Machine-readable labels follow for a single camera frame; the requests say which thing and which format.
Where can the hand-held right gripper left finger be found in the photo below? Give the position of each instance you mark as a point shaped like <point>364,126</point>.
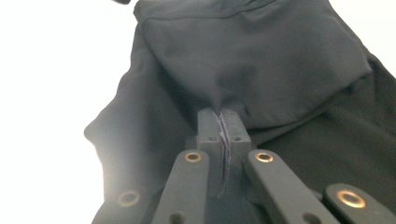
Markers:
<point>211,130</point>

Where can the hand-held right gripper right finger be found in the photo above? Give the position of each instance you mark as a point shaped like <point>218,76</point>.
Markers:
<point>238,137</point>

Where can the black pants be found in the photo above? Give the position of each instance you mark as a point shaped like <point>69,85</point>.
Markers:
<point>249,62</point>

